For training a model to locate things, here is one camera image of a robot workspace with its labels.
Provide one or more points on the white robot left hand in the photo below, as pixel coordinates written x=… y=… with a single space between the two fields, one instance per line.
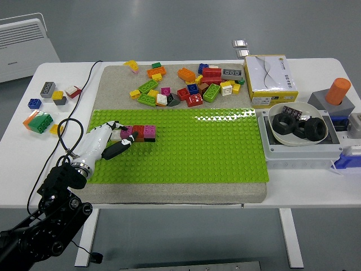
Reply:
x=93 y=144

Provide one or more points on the dark green large brick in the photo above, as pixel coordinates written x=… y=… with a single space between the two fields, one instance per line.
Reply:
x=41 y=122

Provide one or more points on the orange large brick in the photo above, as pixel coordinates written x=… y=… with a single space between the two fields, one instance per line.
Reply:
x=28 y=118

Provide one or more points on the blue square brick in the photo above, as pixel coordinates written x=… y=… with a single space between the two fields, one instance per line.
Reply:
x=193 y=89
x=203 y=67
x=34 y=103

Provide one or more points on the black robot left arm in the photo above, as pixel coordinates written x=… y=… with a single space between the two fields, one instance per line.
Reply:
x=56 y=197

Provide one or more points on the green studded baseplate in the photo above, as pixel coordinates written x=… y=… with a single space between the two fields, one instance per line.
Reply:
x=183 y=146

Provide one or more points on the white square brick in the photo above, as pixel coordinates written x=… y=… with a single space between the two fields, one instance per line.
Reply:
x=161 y=98
x=70 y=89
x=115 y=136
x=226 y=90

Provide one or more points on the orange flat brick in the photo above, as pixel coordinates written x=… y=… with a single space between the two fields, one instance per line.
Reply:
x=160 y=104
x=140 y=139

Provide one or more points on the red square brick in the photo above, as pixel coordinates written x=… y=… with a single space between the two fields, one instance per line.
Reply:
x=138 y=131
x=183 y=93

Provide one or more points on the red flat brick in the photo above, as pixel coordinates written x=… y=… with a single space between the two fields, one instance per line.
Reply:
x=76 y=94

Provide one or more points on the dark grey small brick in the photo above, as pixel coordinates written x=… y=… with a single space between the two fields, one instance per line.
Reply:
x=60 y=100

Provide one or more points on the black flat brick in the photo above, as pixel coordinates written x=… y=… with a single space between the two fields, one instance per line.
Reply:
x=150 y=139

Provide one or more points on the lime green long brick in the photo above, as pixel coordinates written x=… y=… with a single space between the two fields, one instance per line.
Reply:
x=211 y=92
x=146 y=99
x=148 y=86

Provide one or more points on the grey long brick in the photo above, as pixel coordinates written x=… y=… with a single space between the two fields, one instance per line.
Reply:
x=231 y=73
x=47 y=89

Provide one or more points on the pink small brick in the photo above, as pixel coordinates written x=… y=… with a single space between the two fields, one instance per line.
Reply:
x=135 y=71

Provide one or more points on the yellow sloped brick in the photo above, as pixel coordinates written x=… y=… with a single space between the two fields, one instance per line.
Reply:
x=131 y=64

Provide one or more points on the grey-brown foam mat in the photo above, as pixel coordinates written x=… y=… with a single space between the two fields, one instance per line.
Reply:
x=169 y=193

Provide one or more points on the dark grey sloped brick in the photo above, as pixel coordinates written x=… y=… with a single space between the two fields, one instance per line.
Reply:
x=172 y=100

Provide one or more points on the orange long brick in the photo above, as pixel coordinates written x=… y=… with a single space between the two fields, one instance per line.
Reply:
x=156 y=71
x=186 y=74

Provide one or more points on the dark green small brick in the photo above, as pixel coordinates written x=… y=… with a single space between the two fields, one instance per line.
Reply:
x=156 y=65
x=241 y=82

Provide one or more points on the white table leg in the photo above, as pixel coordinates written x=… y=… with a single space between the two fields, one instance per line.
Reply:
x=290 y=237
x=87 y=245

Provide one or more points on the red large brick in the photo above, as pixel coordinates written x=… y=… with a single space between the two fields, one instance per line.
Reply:
x=194 y=100

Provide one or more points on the white panel heater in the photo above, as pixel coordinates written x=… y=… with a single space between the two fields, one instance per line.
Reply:
x=25 y=42

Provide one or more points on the brown square brick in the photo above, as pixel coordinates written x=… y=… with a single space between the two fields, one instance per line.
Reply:
x=203 y=88

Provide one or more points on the red long brick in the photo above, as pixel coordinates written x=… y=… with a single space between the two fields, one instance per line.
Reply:
x=211 y=72
x=211 y=81

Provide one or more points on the white flat brick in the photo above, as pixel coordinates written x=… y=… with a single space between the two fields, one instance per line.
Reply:
x=214 y=66

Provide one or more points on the yellow flat brick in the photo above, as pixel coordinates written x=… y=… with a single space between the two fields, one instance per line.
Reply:
x=224 y=83

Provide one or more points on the white and yellow cardboard box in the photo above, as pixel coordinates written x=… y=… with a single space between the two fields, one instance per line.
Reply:
x=270 y=80

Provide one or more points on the large black hex nut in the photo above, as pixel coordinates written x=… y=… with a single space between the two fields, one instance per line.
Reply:
x=283 y=122
x=299 y=130
x=314 y=128

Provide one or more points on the purple circuit board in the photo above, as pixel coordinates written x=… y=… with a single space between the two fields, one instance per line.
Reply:
x=292 y=110

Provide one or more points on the grey junction box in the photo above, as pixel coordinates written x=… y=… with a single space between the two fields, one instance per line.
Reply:
x=300 y=153

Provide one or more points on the white bowl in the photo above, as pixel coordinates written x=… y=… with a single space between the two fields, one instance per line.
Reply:
x=307 y=108

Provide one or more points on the grey block with hole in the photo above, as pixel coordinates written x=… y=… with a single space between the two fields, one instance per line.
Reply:
x=318 y=98

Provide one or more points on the blue plastic part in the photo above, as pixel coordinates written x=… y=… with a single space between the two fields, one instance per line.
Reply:
x=339 y=122

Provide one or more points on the orange cylinder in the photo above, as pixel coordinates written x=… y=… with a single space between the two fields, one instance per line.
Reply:
x=338 y=91

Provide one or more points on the blue plastic block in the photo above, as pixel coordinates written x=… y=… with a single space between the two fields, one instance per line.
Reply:
x=348 y=163

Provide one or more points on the white small block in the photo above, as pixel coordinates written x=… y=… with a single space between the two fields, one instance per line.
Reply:
x=354 y=150

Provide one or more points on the grey socket device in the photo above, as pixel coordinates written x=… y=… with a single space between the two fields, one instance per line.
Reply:
x=354 y=125

